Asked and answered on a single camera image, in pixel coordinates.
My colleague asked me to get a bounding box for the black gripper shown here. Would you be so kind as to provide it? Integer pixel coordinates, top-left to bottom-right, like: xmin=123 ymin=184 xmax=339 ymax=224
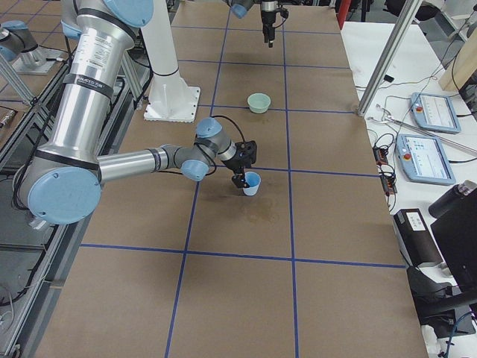
xmin=222 ymin=140 xmax=257 ymax=187
xmin=261 ymin=10 xmax=288 ymax=48

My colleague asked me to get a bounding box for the light blue plastic cup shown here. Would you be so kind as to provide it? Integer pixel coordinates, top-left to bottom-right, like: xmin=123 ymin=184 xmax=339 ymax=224
xmin=242 ymin=172 xmax=262 ymax=196

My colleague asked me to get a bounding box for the pale green bowl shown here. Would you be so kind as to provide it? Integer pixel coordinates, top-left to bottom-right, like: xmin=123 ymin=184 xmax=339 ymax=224
xmin=247 ymin=92 xmax=271 ymax=114

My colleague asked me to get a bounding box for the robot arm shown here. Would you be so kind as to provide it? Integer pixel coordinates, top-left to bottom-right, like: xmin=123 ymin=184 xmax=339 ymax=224
xmin=12 ymin=1 xmax=257 ymax=224
xmin=224 ymin=0 xmax=289 ymax=48

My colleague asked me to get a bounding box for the orange black usb hub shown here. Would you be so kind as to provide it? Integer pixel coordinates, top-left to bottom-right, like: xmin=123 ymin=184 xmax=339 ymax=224
xmin=373 ymin=145 xmax=397 ymax=197

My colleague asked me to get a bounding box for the upper teach pendant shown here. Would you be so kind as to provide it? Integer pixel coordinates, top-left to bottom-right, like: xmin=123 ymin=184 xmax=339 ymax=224
xmin=411 ymin=92 xmax=461 ymax=134

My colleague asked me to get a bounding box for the teach pendant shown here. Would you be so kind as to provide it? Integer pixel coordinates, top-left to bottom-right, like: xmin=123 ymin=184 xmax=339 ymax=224
xmin=396 ymin=134 xmax=455 ymax=186
xmin=411 ymin=92 xmax=461 ymax=134

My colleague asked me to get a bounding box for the lower teach pendant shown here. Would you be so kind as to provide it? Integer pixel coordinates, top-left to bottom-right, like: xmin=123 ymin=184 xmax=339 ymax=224
xmin=396 ymin=134 xmax=455 ymax=186

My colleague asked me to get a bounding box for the black box device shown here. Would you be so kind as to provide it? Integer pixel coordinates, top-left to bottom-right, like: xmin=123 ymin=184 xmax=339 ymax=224
xmin=394 ymin=209 xmax=443 ymax=267

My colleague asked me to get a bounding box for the black bottle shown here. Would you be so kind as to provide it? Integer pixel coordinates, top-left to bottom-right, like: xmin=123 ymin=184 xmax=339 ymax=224
xmin=428 ymin=180 xmax=476 ymax=219

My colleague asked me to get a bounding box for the black monitor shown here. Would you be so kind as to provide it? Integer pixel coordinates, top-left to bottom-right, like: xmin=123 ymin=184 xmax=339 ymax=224
xmin=431 ymin=190 xmax=477 ymax=289

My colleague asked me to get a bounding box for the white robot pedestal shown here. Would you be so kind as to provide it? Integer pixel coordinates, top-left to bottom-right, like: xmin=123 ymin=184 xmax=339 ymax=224
xmin=142 ymin=1 xmax=200 ymax=122

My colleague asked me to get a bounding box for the metal rod with handle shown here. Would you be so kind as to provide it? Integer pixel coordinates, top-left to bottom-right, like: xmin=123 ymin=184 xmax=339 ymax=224
xmin=376 ymin=104 xmax=476 ymax=154

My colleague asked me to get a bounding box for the aluminium frame post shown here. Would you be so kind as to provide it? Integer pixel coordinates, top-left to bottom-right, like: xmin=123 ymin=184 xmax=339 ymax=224
xmin=357 ymin=0 xmax=423 ymax=117

